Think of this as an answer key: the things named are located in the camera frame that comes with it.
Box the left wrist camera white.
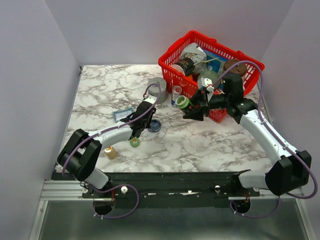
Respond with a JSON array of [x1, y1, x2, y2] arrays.
[[143, 95, 157, 105]]

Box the green melon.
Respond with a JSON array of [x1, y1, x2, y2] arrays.
[[197, 70, 220, 90]]

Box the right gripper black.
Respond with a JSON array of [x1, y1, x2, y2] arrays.
[[182, 86, 231, 122]]

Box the black table front frame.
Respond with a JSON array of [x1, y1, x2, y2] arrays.
[[51, 171, 261, 210]]

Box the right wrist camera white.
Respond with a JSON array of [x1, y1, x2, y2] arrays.
[[197, 77, 215, 93]]

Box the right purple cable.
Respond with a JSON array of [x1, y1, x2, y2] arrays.
[[212, 60, 318, 218]]

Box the aluminium rail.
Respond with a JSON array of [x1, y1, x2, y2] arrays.
[[40, 180, 304, 202]]

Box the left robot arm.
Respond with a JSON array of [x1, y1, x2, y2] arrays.
[[57, 98, 156, 198]]

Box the grey printed pouch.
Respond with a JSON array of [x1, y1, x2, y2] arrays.
[[179, 42, 207, 74]]

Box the red shopping basket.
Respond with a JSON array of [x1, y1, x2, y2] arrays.
[[157, 30, 266, 124]]

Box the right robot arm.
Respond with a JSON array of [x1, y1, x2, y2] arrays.
[[184, 73, 312, 196]]

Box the green bottle cap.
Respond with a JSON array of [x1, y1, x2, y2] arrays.
[[129, 137, 140, 148]]

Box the dark blue round dish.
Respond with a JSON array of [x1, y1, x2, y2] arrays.
[[148, 119, 162, 132]]

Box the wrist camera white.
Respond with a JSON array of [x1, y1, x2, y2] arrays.
[[197, 77, 215, 93], [143, 95, 157, 105]]

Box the red bull can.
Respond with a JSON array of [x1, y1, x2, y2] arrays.
[[171, 85, 182, 108]]

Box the brown lid white tub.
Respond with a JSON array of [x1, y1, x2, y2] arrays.
[[223, 59, 247, 82]]

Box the blue box in basket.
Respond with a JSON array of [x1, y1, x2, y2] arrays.
[[204, 50, 227, 75]]

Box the light blue rectangular tray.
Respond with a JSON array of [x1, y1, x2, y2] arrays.
[[112, 107, 134, 123]]

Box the grey toilet paper roll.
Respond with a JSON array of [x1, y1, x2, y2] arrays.
[[147, 77, 167, 104]]

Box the amber pill bottle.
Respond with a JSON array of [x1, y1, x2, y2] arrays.
[[103, 146, 117, 160]]

